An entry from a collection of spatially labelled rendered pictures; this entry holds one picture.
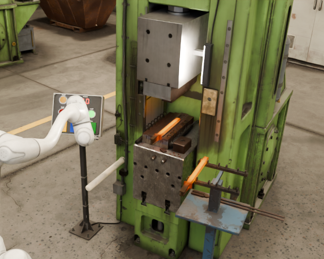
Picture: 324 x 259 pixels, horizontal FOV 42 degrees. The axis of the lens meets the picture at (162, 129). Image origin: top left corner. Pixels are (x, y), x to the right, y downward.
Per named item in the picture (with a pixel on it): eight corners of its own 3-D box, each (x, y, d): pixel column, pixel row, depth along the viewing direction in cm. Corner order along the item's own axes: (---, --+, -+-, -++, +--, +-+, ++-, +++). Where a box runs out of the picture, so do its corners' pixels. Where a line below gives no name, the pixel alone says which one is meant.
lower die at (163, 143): (167, 149, 282) (168, 138, 278) (142, 142, 290) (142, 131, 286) (193, 126, 315) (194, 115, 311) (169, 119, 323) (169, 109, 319)
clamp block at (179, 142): (183, 154, 277) (184, 146, 274) (172, 151, 280) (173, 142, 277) (191, 147, 287) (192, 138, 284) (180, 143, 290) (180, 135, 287)
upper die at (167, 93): (170, 101, 266) (171, 87, 261) (143, 94, 274) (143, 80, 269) (196, 81, 299) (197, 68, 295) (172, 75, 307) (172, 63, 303)
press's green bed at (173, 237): (175, 263, 314) (179, 214, 292) (132, 245, 329) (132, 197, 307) (203, 222, 358) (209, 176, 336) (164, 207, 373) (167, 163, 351)
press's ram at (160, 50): (191, 91, 256) (196, 26, 238) (136, 79, 271) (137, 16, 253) (215, 72, 289) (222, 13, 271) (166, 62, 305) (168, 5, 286)
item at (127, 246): (169, 283, 297) (169, 281, 297) (101, 253, 320) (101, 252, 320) (192, 248, 328) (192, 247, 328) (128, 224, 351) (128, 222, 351)
